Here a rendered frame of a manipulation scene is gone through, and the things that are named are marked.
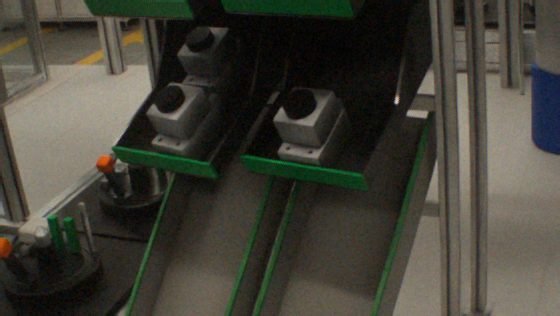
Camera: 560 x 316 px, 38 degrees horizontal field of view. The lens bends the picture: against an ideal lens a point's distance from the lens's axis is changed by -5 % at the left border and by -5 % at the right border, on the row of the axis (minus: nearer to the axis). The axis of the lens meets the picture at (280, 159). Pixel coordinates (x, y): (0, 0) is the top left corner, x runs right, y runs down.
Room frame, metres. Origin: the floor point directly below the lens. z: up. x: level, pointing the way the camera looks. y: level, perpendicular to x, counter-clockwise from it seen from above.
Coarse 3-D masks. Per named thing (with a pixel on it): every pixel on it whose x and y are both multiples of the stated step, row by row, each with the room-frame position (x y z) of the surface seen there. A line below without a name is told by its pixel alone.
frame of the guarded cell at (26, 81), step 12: (24, 0) 2.24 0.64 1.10; (24, 12) 2.23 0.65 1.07; (36, 12) 2.25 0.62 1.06; (36, 24) 2.24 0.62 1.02; (36, 36) 2.23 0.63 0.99; (36, 48) 2.23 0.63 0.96; (36, 60) 2.24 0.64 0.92; (12, 72) 2.27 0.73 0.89; (24, 72) 2.25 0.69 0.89; (36, 72) 2.23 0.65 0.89; (48, 72) 2.25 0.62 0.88; (24, 84) 2.15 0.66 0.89; (36, 84) 2.19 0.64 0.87; (12, 96) 2.10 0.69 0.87
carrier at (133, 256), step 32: (32, 224) 1.09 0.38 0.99; (64, 224) 0.99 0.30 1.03; (32, 256) 0.99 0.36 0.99; (64, 256) 0.99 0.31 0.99; (96, 256) 0.97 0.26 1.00; (128, 256) 1.00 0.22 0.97; (0, 288) 0.95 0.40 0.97; (32, 288) 0.91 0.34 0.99; (64, 288) 0.90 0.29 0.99; (96, 288) 0.93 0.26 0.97; (128, 288) 0.92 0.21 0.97
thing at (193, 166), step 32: (256, 32) 0.93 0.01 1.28; (288, 32) 0.87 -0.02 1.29; (160, 64) 0.89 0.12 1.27; (256, 64) 0.82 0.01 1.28; (256, 96) 0.81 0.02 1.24; (128, 128) 0.83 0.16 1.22; (128, 160) 0.81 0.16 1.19; (160, 160) 0.78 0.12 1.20; (192, 160) 0.75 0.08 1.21; (224, 160) 0.76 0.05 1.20
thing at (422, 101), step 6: (276, 90) 0.85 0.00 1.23; (276, 96) 0.85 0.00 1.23; (420, 96) 0.79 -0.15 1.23; (426, 96) 0.79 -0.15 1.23; (432, 96) 0.78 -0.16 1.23; (270, 102) 0.86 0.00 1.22; (414, 102) 0.79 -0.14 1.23; (420, 102) 0.78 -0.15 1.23; (426, 102) 0.78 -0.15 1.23; (432, 102) 0.78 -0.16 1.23; (414, 108) 0.79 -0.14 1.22; (420, 108) 0.78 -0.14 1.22; (426, 108) 0.78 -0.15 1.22; (432, 108) 0.78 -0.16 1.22
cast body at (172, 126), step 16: (160, 96) 0.78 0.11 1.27; (176, 96) 0.77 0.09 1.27; (192, 96) 0.78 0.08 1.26; (160, 112) 0.77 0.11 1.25; (176, 112) 0.76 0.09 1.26; (192, 112) 0.77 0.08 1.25; (208, 112) 0.79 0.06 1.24; (160, 128) 0.78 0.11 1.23; (176, 128) 0.76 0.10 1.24; (192, 128) 0.77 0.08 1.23; (208, 128) 0.79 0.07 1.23; (224, 128) 0.81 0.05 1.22; (160, 144) 0.77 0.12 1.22; (176, 144) 0.77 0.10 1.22; (192, 144) 0.77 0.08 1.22; (208, 144) 0.78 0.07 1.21
